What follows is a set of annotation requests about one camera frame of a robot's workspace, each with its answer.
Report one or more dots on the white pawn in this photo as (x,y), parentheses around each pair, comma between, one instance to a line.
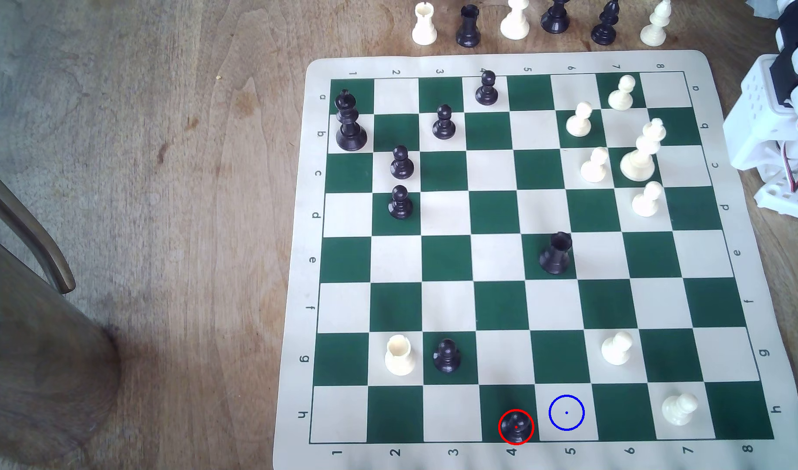
(646,202)
(594,168)
(615,350)
(578,122)
(621,96)
(678,410)

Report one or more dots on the white rook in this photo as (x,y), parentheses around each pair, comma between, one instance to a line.
(424,27)
(400,357)

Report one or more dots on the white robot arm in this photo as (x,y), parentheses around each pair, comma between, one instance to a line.
(758,98)

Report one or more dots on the wooden chair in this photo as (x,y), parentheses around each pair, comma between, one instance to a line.
(40,391)

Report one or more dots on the white king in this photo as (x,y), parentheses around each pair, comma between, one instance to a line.
(639,160)

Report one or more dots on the green and white chess mat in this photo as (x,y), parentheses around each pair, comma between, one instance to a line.
(497,215)

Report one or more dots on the black queen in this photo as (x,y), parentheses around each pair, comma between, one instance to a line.
(555,21)

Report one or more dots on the black rook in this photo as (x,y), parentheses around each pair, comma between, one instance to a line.
(468,31)
(555,256)

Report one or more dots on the black king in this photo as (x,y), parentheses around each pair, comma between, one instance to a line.
(350,127)

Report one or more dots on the black pawn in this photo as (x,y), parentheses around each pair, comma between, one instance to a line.
(402,167)
(487,92)
(446,358)
(516,429)
(400,206)
(444,125)

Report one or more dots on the white bishop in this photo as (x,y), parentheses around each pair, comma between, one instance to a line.
(655,29)

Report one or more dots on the white queen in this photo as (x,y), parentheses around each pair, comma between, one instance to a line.
(515,24)

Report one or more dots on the black bishop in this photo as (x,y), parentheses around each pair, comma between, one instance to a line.
(605,29)

